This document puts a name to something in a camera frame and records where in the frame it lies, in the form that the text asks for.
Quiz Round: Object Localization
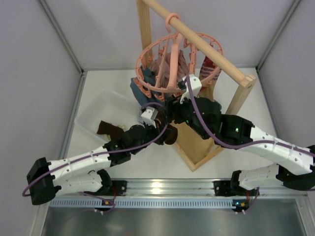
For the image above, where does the aluminium mounting rail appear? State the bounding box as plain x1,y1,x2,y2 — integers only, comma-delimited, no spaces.
49,178,310,197

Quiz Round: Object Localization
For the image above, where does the pale green sock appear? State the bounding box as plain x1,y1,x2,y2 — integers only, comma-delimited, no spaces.
100,123,125,139

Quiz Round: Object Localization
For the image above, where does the red purple striped sock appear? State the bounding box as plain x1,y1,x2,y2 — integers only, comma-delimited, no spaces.
199,57,221,102

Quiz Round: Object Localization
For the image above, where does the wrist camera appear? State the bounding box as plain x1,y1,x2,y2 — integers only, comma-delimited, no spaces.
141,106,158,128
178,74,202,104

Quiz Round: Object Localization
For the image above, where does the wooden hanging rack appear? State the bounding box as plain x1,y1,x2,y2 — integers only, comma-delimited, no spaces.
136,0,256,173

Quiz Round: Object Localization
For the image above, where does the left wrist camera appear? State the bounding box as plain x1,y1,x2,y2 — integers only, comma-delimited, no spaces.
141,106,158,128

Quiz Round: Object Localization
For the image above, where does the blue cloth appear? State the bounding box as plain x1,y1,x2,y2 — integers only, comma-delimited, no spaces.
129,67,222,116

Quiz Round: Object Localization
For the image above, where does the pink cloth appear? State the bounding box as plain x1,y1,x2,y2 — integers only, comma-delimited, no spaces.
149,50,189,88

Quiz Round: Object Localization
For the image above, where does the pink round clip hanger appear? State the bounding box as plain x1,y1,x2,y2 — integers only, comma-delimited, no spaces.
135,12,224,101

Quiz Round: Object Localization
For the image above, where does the slotted cable duct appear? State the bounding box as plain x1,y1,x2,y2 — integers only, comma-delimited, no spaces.
49,198,252,209

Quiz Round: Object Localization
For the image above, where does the white plastic basket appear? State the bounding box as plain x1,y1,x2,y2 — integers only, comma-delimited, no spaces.
75,90,143,143

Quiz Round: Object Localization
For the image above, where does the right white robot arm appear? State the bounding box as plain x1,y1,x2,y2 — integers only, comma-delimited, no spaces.
165,97,315,192

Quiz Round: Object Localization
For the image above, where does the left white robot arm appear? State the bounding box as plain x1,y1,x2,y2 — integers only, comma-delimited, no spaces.
22,124,172,206

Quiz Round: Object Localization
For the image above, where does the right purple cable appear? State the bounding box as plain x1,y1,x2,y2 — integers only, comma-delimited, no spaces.
184,75,315,158

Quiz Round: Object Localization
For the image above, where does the brown striped sock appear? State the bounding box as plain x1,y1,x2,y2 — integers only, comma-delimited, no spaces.
156,111,178,145
96,121,125,140

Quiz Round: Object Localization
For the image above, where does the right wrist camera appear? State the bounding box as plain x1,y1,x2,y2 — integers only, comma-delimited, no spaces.
178,74,202,104

